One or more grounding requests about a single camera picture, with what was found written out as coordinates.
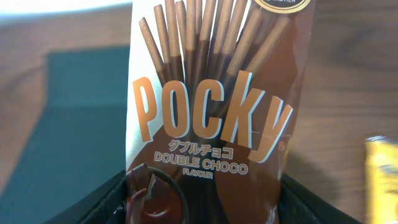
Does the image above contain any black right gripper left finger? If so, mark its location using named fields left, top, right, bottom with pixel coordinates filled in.
left=45, top=170, right=126, bottom=224

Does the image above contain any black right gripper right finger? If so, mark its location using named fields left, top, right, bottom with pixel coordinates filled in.
left=277, top=174, right=361, bottom=224

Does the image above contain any black storage box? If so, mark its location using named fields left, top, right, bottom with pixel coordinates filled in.
left=1, top=46, right=129, bottom=223

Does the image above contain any yellow snack packet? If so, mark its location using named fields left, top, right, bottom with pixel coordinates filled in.
left=365, top=136, right=397, bottom=224

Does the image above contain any brown Pocky chocolate box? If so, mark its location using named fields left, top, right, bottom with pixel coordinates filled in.
left=126, top=0, right=315, bottom=223

